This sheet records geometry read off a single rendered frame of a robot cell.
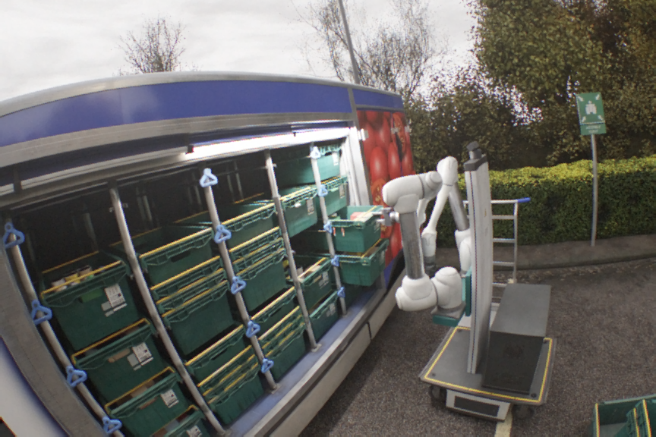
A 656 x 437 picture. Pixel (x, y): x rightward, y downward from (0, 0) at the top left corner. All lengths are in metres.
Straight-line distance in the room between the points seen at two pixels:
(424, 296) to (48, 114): 1.83
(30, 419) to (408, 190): 1.92
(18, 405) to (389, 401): 2.33
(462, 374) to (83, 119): 2.48
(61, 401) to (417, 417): 2.14
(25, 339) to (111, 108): 0.83
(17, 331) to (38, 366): 0.13
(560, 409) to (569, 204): 3.00
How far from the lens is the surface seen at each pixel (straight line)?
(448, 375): 2.25
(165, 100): 1.21
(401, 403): 2.50
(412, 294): 1.61
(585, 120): 4.33
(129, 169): 1.16
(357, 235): 2.08
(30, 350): 1.11
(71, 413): 1.22
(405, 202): 1.45
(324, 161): 2.20
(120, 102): 1.14
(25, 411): 1.32
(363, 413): 2.47
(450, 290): 1.68
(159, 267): 1.31
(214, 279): 1.44
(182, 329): 1.42
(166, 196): 3.41
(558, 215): 4.62
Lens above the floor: 1.98
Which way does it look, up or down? 9 degrees down
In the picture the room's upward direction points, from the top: 11 degrees counter-clockwise
